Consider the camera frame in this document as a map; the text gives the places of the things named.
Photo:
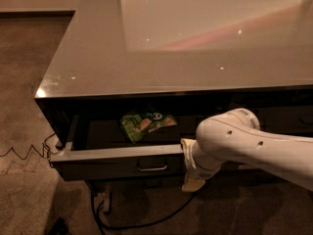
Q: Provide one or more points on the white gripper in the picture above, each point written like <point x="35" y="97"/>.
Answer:
<point x="198" y="170"/>

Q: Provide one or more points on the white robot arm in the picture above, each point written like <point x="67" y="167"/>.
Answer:
<point x="236" y="136"/>

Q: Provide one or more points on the grey drawer cabinet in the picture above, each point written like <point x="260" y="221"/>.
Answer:
<point x="176" y="57"/>

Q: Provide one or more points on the green snack bag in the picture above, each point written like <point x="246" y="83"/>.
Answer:
<point x="137" y="125"/>

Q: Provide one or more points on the black plug on floor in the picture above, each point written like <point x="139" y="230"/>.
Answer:
<point x="59" y="228"/>

